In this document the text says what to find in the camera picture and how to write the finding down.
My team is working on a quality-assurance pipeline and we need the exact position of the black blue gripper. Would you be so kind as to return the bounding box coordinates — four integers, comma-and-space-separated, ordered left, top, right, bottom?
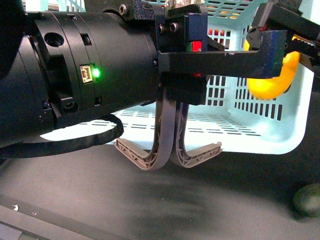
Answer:
132, 0, 320, 105

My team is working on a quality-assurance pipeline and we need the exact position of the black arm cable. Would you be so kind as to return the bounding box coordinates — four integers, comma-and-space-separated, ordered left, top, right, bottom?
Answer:
0, 113, 125, 159

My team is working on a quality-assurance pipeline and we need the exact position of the green avocado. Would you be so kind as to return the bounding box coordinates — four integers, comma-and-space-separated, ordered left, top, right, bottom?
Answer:
293, 183, 320, 218

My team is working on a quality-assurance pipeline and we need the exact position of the light blue plastic basket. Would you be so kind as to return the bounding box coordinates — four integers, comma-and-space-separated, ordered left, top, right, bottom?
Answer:
39, 0, 315, 155

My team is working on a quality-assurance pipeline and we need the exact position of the yellow mango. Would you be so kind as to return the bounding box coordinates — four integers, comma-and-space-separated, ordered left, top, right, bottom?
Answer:
247, 51, 301, 100

